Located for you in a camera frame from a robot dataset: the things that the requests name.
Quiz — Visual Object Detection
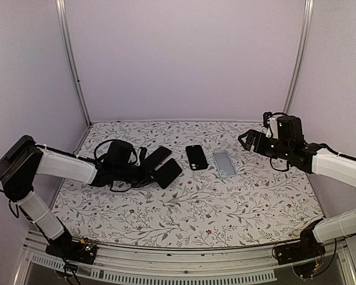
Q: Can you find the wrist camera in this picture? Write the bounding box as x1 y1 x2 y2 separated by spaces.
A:
263 112 273 129
138 147 147 161

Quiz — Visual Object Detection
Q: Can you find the light blue phone case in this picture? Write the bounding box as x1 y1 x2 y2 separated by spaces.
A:
212 150 236 178

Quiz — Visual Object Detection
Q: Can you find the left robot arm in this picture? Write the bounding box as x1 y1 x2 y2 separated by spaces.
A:
0 135 170 258

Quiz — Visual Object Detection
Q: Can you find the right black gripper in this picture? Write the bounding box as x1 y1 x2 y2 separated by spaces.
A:
239 129 292 160

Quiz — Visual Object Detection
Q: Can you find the black phone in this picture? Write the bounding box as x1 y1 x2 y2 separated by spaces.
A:
154 159 182 189
142 146 172 171

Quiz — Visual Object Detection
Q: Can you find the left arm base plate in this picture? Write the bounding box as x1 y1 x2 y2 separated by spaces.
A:
46 240 97 265

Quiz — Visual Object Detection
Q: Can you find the front aluminium rail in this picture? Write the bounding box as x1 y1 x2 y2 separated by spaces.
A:
13 230 356 284

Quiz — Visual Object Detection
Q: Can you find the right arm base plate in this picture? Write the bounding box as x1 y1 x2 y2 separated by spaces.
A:
272 241 326 265

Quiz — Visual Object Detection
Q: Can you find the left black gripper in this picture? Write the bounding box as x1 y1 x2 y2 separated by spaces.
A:
114 160 163 188

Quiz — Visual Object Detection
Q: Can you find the right aluminium frame post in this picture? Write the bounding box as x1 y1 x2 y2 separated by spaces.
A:
283 0 314 113

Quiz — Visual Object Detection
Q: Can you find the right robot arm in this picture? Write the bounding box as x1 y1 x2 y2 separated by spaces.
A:
238 112 356 259

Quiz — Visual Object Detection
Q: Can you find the aluminium frame post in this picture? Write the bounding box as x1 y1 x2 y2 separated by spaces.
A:
283 0 314 113
55 0 92 127

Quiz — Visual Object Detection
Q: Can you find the floral patterned table mat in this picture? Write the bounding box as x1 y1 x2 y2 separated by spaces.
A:
52 122 323 248

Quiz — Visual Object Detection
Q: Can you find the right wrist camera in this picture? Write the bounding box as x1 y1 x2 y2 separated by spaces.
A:
263 112 273 129

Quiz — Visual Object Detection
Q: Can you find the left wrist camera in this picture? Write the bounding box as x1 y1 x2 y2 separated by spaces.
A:
138 147 147 161

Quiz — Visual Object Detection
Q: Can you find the left aluminium frame post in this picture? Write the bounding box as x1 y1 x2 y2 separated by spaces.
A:
55 0 92 127

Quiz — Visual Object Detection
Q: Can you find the left camera cable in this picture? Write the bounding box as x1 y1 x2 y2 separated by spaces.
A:
94 139 139 167

